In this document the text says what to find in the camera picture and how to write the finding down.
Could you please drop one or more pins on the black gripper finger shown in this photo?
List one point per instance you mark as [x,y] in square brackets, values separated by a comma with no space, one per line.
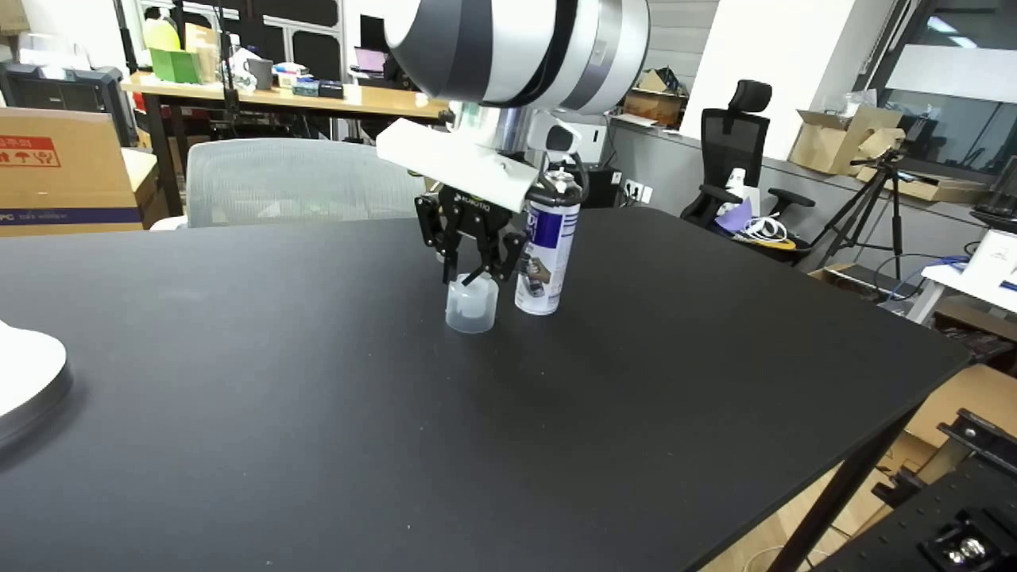
[506,252]
[451,256]

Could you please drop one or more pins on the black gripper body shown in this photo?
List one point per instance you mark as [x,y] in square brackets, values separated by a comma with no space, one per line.
[466,209]

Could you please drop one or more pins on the translucent plastic spray cap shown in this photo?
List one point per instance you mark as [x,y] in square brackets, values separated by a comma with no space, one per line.
[472,310]

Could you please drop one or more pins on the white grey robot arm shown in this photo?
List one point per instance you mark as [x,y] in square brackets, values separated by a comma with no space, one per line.
[510,48]

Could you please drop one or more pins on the white spray can blue label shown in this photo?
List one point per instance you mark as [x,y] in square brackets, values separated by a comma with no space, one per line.
[544,258]

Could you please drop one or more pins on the small white bottle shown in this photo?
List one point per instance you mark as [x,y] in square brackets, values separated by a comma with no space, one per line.
[734,184]

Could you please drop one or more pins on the white drawer cabinet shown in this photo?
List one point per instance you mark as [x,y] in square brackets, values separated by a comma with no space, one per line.
[576,138]

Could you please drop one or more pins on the long wooden desk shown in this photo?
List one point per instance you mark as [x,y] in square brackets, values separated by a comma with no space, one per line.
[318,100]

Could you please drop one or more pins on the small cardboard box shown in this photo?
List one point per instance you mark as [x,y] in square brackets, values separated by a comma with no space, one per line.
[660,106]

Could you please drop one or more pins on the black office chair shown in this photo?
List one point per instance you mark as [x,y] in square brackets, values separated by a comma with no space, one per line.
[732,145]

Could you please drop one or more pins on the green box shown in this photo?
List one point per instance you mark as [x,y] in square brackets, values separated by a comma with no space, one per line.
[177,65]

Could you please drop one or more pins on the open cardboard box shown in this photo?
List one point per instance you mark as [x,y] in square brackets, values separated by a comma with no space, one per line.
[831,145]

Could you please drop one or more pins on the large brown cardboard box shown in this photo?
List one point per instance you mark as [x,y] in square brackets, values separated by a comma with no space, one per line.
[65,174]

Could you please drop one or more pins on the black table leg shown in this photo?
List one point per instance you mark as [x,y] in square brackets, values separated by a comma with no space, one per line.
[838,498]

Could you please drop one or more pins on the flat brown cardboard box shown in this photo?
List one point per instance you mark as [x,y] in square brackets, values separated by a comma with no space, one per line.
[932,184]

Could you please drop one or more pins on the black equipment case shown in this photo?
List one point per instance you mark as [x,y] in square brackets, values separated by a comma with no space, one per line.
[51,87]

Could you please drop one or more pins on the white side desk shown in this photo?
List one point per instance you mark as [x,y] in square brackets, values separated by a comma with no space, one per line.
[986,263]

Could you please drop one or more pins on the cardboard sheet on floor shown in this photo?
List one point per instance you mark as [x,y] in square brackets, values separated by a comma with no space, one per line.
[973,397]

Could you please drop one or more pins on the black camera tripod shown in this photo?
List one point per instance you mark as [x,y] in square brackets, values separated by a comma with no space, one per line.
[873,194]

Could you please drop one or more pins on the black metal rail equipment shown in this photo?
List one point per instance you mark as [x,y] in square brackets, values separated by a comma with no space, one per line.
[954,510]

